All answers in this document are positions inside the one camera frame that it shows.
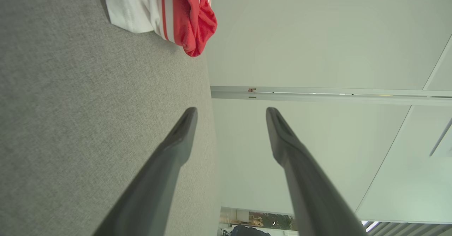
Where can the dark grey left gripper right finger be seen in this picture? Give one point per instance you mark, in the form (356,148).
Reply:
(310,193)

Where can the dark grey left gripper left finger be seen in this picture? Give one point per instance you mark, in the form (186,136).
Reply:
(155,193)

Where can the red white jersey shirt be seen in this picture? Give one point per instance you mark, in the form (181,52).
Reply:
(194,27)

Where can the bright ceiling light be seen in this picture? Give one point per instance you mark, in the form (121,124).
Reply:
(370,226)

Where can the grey fabric sofa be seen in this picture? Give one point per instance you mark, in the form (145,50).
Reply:
(70,123)

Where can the white ceiling fixture strip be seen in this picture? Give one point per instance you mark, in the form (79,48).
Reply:
(441,137)

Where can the grey partition post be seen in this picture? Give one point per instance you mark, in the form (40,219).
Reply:
(317,96)

